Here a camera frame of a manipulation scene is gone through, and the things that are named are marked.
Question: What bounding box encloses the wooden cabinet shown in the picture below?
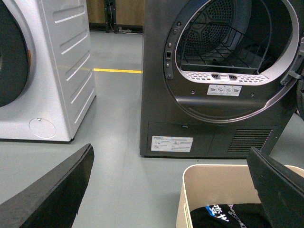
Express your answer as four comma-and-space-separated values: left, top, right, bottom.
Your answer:
86, 0, 145, 33

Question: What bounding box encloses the beige plastic laundry hamper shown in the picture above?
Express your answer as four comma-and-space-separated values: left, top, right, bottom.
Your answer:
176, 165, 304, 228

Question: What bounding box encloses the white power strip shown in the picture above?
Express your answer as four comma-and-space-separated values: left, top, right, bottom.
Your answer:
118, 27, 133, 33

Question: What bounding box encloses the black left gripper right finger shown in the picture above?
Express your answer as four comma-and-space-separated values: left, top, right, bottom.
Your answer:
247, 147, 304, 228

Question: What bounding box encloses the white washing machine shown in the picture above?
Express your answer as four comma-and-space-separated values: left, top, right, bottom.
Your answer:
0, 0, 95, 142

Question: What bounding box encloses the black printed t-shirt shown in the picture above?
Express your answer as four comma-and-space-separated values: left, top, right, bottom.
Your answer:
190, 203, 272, 228

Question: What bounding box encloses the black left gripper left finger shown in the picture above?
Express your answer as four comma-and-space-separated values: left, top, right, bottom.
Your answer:
0, 144, 95, 228

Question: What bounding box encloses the dark grey tumble dryer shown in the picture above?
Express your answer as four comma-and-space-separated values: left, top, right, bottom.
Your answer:
139, 0, 304, 159

